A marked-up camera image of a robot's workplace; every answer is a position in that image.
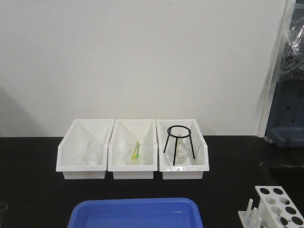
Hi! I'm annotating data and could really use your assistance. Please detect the blue pegboard drying rack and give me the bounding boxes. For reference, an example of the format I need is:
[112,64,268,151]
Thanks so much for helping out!
[265,0,304,147]

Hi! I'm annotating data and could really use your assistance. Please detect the plastic bag of tubes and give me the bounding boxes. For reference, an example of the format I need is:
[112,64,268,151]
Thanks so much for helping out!
[278,11,304,82]

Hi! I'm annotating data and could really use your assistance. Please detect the white test tube rack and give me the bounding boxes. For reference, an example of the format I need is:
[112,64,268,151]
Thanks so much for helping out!
[238,186,304,228]

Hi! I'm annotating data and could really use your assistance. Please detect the black metal tripod stand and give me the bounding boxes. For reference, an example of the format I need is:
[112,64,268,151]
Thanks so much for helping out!
[163,125,196,166]

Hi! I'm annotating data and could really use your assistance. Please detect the glass beaker with sticks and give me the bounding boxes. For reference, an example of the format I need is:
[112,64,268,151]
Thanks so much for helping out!
[125,134,146,166]

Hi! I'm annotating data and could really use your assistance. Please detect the middle white storage bin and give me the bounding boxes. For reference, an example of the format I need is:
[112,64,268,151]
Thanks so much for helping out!
[107,119,158,180]

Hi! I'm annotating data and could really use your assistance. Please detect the white storage bin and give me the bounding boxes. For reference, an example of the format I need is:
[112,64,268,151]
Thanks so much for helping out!
[107,119,158,180]
[56,119,114,180]
[156,119,209,180]

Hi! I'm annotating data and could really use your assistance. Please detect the glass alcohol lamp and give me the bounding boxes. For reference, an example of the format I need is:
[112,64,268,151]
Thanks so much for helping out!
[163,133,190,166]

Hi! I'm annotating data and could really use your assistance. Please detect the right white storage bin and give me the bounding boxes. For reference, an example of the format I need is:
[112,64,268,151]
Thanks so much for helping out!
[156,119,209,180]

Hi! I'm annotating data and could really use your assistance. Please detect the glass beakers in left bin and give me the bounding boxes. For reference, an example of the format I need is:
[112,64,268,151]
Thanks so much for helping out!
[75,141,102,165]

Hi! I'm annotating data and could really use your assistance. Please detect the left white storage bin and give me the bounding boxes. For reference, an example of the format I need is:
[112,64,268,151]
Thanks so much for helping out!
[56,119,114,180]

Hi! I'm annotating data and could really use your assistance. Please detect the blue plastic tray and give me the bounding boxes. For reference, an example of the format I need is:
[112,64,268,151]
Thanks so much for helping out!
[68,198,203,228]

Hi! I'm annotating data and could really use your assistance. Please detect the glass beaker on counter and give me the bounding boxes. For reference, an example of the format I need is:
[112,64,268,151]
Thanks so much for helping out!
[0,202,8,215]

